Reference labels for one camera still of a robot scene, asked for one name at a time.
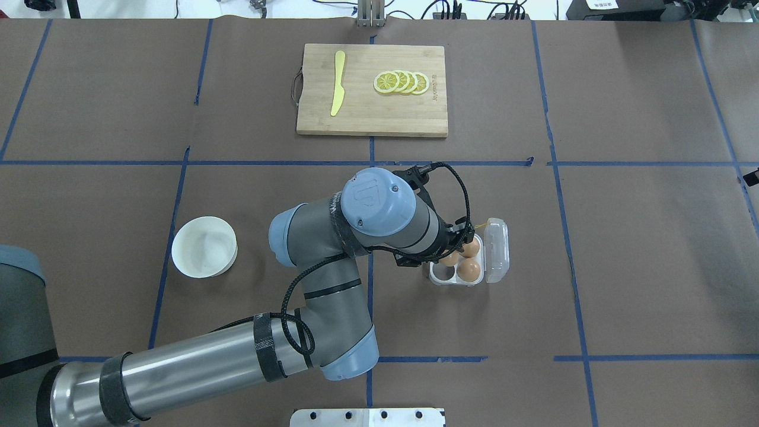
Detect white metal plate with bolts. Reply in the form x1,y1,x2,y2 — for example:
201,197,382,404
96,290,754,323
289,407,447,426

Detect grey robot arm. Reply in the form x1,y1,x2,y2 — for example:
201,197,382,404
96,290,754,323
2,162,474,426

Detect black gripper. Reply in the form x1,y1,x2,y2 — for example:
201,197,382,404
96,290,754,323
428,222,476,263

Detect yellow plastic knife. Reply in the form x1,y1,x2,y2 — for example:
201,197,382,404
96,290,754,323
330,50,346,117

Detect clear plastic egg box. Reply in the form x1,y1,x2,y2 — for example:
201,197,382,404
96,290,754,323
425,217,511,287

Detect rear lemon slice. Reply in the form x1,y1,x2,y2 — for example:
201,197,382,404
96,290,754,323
410,71,429,95

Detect brown egg lower right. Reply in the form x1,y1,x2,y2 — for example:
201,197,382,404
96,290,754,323
456,259,481,283

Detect black box top right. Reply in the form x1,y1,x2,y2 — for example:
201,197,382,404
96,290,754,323
566,1,666,21

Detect front lemon slice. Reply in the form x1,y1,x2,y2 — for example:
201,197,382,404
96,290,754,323
372,71,401,94

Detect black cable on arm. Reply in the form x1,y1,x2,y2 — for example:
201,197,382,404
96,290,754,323
211,162,473,356

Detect white round bowl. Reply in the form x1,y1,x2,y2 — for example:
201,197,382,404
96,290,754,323
171,216,238,279

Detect wooden cutting board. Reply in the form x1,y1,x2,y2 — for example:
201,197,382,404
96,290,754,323
296,43,448,138

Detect brown egg upper right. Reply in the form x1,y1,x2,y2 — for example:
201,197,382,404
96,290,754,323
459,236,481,259

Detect brown egg from bowl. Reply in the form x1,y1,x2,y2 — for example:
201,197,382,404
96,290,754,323
439,251,461,267

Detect grey metal bracket at top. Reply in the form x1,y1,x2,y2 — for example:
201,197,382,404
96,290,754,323
356,0,387,27

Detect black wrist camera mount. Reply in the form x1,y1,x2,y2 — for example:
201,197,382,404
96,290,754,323
391,162,439,198

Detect lemon slice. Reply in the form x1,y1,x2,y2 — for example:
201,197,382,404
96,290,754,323
410,71,429,95
391,70,410,94
372,71,401,94
399,71,418,94

